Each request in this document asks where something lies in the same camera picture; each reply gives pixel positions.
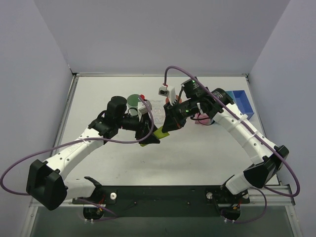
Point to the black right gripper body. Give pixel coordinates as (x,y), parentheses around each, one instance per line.
(173,115)

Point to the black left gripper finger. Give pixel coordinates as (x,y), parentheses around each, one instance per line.
(147,127)
(152,139)

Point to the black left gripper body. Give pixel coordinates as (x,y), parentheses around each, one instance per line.
(140,129)

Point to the yellow toothpaste tube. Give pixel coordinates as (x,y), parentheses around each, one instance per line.
(159,134)

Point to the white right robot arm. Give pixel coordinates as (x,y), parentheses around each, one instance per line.
(220,107)

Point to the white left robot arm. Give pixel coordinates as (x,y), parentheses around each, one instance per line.
(47,179)

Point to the large clear textured tray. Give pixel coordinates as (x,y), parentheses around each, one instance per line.
(158,111)

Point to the pink organizer box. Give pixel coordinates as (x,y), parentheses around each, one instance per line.
(202,119)

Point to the green plastic cup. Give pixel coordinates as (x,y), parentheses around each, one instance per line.
(132,104)

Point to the light blue organizer box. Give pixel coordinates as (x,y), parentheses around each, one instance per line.
(230,95)

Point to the dark blue organizer box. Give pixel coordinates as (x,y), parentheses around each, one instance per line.
(243,103)

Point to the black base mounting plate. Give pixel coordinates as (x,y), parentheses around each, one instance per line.
(164,201)

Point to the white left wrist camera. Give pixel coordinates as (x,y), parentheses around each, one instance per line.
(144,106)

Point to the aluminium rail frame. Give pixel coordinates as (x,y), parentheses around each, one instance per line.
(273,199)

